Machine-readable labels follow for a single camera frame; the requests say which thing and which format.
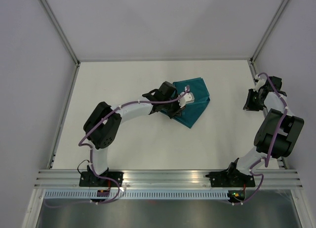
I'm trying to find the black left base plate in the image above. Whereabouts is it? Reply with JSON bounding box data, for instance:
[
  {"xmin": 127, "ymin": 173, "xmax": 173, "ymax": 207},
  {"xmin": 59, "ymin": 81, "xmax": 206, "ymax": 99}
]
[{"xmin": 79, "ymin": 165, "xmax": 123, "ymax": 188}]

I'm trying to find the teal cloth napkin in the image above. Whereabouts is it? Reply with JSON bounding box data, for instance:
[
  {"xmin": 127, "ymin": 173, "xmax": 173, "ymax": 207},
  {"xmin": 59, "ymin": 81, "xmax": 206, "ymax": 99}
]
[{"xmin": 173, "ymin": 77, "xmax": 210, "ymax": 128}]

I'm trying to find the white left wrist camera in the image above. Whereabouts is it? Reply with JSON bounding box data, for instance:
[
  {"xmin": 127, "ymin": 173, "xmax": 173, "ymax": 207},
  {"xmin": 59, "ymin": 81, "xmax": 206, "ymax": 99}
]
[{"xmin": 178, "ymin": 85, "xmax": 195, "ymax": 108}]

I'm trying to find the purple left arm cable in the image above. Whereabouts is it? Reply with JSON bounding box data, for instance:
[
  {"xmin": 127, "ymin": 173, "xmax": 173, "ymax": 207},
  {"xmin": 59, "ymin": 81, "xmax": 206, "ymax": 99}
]
[{"xmin": 44, "ymin": 85, "xmax": 191, "ymax": 209}]

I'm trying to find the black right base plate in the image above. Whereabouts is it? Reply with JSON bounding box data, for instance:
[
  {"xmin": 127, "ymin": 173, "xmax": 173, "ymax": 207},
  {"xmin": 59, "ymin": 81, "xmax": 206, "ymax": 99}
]
[{"xmin": 205, "ymin": 158, "xmax": 255, "ymax": 188}]

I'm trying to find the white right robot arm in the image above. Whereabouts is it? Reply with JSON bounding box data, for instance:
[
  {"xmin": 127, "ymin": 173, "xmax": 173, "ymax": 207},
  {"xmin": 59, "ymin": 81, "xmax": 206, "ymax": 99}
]
[{"xmin": 225, "ymin": 73, "xmax": 304, "ymax": 186}]

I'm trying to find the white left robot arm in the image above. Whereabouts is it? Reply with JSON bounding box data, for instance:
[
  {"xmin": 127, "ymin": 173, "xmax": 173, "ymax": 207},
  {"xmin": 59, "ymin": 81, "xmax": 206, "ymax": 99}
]
[{"xmin": 79, "ymin": 81, "xmax": 190, "ymax": 187}]

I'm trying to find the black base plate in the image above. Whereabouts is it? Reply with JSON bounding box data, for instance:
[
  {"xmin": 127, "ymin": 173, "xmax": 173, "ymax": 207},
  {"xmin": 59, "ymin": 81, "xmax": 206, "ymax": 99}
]
[
  {"xmin": 205, "ymin": 158, "xmax": 255, "ymax": 188},
  {"xmin": 79, "ymin": 165, "xmax": 123, "ymax": 188}
]

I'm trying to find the white slotted cable duct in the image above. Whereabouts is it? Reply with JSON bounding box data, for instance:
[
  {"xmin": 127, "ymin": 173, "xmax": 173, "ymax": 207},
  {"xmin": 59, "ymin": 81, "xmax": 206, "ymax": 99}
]
[{"xmin": 44, "ymin": 189, "xmax": 229, "ymax": 200}]

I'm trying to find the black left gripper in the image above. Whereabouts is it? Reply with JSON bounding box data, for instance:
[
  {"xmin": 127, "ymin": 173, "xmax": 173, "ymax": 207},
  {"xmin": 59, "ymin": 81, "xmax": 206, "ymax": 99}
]
[{"xmin": 162, "ymin": 95, "xmax": 186, "ymax": 119}]

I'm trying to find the aluminium frame post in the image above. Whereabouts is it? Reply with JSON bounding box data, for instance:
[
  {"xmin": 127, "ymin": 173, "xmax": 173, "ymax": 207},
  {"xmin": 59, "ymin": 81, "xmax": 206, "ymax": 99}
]
[
  {"xmin": 34, "ymin": 0, "xmax": 79, "ymax": 63},
  {"xmin": 249, "ymin": 0, "xmax": 291, "ymax": 65}
]

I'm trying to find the aluminium frame left post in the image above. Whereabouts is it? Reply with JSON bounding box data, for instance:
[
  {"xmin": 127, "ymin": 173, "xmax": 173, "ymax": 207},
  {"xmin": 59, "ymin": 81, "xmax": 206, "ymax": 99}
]
[{"xmin": 34, "ymin": 0, "xmax": 79, "ymax": 63}]

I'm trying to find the aluminium frame right post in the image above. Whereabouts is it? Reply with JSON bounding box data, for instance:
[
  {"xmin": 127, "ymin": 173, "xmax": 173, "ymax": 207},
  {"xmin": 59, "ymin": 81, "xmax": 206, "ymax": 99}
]
[{"xmin": 249, "ymin": 0, "xmax": 291, "ymax": 65}]

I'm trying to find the aluminium front rail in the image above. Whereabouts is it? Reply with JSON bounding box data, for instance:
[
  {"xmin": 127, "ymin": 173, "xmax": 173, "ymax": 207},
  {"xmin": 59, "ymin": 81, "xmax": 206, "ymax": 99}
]
[{"xmin": 33, "ymin": 169, "xmax": 303, "ymax": 190}]

